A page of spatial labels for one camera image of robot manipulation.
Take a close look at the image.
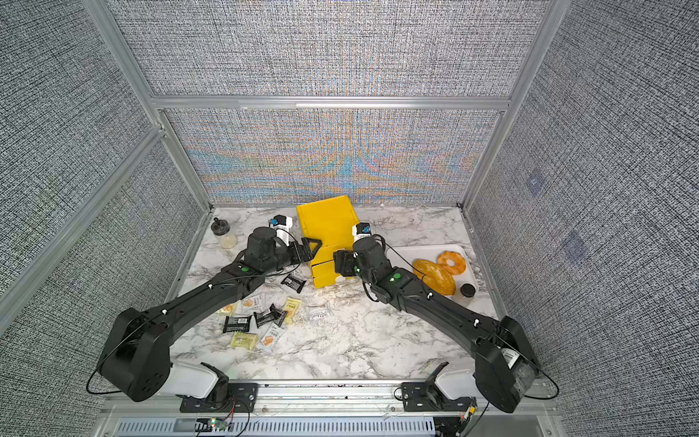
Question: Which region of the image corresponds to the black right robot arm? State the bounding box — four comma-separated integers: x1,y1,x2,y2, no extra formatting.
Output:
333,238,540,413

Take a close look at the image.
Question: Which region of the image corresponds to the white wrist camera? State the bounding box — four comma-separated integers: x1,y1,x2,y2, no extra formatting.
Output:
269,214,293,246
351,222,372,242

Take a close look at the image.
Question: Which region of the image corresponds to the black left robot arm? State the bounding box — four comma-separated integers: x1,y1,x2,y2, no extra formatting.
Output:
95,227,322,410

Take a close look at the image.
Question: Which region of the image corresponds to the aluminium front rail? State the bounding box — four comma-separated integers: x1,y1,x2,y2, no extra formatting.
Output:
102,380,560,416

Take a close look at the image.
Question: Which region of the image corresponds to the yellow cookie packet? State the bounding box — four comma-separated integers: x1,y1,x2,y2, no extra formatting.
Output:
282,297,302,325
217,302,238,316
229,332,258,351

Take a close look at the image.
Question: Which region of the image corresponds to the crumb-coated oval bread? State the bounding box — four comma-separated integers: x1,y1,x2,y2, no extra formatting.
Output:
412,259,456,296

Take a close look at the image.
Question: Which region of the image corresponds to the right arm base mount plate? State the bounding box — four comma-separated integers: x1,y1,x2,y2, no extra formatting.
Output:
398,382,477,413

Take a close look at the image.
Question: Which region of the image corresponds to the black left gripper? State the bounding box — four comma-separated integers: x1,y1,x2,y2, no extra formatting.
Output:
262,237,322,277

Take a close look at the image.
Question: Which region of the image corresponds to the glass jar black lid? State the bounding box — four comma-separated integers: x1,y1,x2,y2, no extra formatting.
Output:
460,283,477,299
210,218,238,249

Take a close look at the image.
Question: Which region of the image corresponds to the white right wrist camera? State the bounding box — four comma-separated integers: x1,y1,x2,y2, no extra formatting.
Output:
351,222,372,242

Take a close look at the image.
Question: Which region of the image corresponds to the aluminium enclosure frame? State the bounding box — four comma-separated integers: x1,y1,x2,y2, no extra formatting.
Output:
1,1,571,331

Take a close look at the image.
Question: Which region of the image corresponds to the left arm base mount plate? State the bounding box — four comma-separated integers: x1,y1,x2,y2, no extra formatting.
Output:
179,382,260,413

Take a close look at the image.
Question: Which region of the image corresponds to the white slotted cable duct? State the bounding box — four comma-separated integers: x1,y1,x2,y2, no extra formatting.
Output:
113,417,437,436

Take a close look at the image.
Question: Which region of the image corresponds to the white cookie packet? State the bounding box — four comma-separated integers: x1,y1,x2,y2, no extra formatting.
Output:
240,292,266,315
307,305,332,322
258,324,287,353

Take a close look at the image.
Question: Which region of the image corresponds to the black cookie packet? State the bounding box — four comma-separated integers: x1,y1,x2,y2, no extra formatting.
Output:
281,274,306,294
253,304,282,328
222,316,251,333
274,311,289,327

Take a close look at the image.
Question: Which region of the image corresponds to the glass jar black lid right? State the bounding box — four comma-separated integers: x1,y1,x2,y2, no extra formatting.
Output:
460,283,477,299

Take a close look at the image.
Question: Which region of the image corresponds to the yellow plastic drawer cabinet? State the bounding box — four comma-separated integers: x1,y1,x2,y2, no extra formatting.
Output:
297,196,360,289

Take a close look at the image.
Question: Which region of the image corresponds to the glazed twisted ring bread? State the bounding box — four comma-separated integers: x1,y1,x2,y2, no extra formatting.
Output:
437,251,467,276

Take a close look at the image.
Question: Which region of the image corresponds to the white plastic tray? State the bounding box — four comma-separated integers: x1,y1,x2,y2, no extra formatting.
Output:
386,244,479,299

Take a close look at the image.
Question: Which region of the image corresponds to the glass jar black lid left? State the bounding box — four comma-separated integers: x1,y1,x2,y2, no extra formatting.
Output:
210,218,238,249

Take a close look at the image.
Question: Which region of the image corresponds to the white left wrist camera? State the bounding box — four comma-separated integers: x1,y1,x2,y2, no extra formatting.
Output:
269,214,293,246

